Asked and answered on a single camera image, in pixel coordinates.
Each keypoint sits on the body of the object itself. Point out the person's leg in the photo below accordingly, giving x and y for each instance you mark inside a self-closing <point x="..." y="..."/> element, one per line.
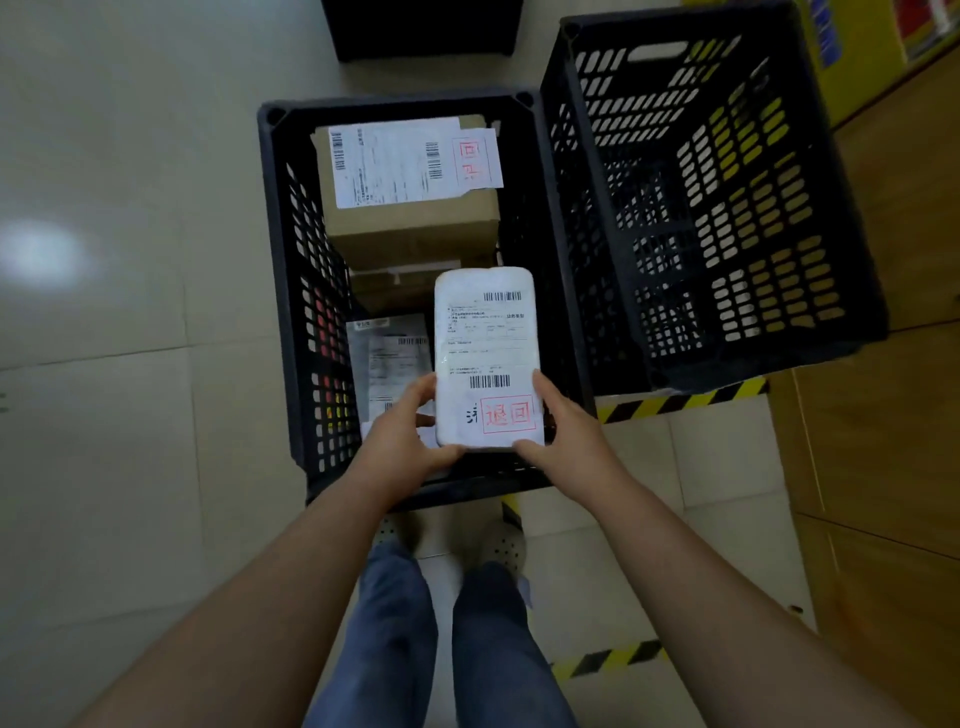
<point x="502" y="652"/>
<point x="382" y="645"/>

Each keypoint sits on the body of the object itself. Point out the black glass display cabinet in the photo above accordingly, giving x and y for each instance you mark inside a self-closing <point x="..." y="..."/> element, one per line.
<point x="420" y="30"/>

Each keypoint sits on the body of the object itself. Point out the small plain cardboard box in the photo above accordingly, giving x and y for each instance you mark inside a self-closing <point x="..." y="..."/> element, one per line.
<point x="412" y="232"/>

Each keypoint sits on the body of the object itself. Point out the brown taped cardboard parcel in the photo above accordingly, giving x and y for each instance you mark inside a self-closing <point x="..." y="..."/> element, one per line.
<point x="390" y="292"/>

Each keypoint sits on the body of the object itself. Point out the person's right forearm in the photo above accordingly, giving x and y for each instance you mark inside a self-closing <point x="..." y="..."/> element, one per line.
<point x="742" y="622"/>

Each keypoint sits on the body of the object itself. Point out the grey perforated shoe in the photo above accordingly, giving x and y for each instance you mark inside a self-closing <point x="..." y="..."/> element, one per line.
<point x="502" y="546"/>
<point x="391" y="531"/>

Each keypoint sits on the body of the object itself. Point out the black crate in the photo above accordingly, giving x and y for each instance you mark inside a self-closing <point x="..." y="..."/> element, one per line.
<point x="675" y="225"/>
<point x="292" y="300"/>

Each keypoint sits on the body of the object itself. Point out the person's left hand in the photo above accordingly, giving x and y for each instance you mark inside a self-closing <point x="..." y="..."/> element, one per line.
<point x="401" y="457"/>

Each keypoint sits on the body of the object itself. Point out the yellow cardboard display stand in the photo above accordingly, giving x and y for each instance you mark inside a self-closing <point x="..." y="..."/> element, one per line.
<point x="862" y="52"/>

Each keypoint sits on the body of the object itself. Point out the person's left forearm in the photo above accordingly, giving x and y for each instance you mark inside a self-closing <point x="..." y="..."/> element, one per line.
<point x="247" y="622"/>

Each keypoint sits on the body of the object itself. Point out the person's right hand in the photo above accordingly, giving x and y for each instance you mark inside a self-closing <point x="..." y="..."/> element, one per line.
<point x="577" y="457"/>

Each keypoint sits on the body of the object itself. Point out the wooden cupboard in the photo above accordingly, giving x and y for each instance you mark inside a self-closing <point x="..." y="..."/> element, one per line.
<point x="885" y="420"/>

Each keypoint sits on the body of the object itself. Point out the grey product box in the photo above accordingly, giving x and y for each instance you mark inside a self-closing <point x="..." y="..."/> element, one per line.
<point x="394" y="360"/>

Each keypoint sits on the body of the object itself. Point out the white foam parcel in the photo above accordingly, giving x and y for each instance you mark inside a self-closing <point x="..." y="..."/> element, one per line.
<point x="484" y="330"/>

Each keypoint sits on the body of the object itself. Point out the person's left leg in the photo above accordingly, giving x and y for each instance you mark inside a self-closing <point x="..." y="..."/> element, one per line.
<point x="382" y="645"/>

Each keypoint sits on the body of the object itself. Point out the person's right leg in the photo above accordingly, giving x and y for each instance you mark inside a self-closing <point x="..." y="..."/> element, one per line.
<point x="502" y="652"/>

